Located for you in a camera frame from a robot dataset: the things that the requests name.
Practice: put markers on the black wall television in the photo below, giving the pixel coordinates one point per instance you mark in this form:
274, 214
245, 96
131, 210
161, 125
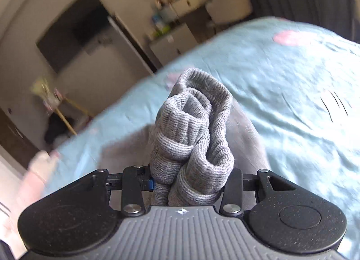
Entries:
71, 29

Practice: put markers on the round side table yellow legs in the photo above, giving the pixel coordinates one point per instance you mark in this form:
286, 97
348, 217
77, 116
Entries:
69, 114

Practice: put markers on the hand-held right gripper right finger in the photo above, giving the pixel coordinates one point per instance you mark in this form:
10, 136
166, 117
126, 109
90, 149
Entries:
233, 189

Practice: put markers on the pink plush pillow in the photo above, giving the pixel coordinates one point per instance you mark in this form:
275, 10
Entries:
36, 181

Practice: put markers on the white vanity desk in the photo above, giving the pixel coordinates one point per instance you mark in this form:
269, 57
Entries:
194, 1

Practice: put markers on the white drawer cabinet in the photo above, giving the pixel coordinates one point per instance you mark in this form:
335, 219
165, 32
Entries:
171, 43

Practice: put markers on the white shell-back chair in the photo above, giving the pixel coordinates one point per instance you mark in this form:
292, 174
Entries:
229, 3

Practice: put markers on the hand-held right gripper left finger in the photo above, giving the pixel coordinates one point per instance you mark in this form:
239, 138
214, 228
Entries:
132, 189

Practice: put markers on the black bag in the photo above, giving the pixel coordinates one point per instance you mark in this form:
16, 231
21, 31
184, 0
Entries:
57, 133

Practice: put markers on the light blue printed bed sheet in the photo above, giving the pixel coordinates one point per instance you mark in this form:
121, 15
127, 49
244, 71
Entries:
281, 85

